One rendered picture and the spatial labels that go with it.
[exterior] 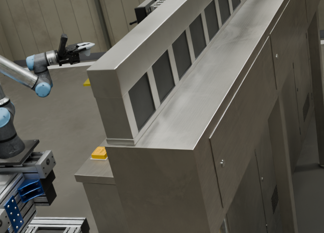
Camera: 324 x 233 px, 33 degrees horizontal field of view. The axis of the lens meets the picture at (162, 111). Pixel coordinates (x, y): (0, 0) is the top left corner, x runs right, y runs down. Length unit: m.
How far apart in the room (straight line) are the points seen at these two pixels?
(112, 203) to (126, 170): 0.99
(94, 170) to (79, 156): 2.04
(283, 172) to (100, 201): 0.83
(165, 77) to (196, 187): 0.36
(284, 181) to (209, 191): 1.13
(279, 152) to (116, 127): 1.19
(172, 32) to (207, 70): 0.19
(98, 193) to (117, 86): 1.15
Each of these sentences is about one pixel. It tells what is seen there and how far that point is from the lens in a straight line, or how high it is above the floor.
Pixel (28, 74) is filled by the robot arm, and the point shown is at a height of 1.21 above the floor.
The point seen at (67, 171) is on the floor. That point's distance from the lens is 4.29.
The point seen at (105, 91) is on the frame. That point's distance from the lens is 1.35.
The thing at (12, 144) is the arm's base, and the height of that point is 0.88.
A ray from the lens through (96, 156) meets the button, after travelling 2.47.
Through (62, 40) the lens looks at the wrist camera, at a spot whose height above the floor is 1.30.
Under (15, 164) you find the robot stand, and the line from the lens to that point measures 2.88.
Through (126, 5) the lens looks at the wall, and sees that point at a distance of 6.04.
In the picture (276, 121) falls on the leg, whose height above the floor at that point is 0.95.
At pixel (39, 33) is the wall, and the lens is 6.61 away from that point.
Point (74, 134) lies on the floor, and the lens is 4.79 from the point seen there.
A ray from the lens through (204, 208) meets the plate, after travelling 1.42.
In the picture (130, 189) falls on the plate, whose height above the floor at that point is 1.30.
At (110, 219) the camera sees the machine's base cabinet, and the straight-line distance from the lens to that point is 2.49.
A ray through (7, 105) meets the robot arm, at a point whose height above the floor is 1.03.
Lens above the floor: 2.12
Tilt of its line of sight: 26 degrees down
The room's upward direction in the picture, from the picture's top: 13 degrees counter-clockwise
